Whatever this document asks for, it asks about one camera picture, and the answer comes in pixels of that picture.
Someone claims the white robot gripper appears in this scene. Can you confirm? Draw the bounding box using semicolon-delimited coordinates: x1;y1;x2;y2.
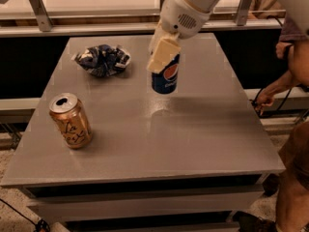
147;0;211;73

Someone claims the blue Pepsi can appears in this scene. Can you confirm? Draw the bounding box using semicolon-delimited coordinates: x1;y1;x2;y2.
152;55;180;95

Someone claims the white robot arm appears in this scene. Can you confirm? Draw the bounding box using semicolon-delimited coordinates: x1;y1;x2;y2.
147;0;309;73

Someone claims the crumpled blue chip bag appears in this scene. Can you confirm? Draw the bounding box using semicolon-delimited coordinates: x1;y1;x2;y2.
72;44;130;77

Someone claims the gold LaCroix can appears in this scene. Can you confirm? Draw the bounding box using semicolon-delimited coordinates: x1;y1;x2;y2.
49;93;93;149

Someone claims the person's hand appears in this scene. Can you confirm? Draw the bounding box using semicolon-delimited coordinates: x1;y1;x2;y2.
255;92;274;115

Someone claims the person in brown shorts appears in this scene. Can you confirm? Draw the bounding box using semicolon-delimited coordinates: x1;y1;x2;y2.
234;0;309;232

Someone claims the right metal railing bracket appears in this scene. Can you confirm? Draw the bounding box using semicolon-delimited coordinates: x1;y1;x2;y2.
235;0;252;26

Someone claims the left metal railing bracket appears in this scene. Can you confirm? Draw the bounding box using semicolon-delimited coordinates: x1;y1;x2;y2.
29;0;52;32

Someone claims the black floor cable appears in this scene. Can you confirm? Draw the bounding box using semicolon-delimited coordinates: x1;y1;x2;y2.
0;198;51;232

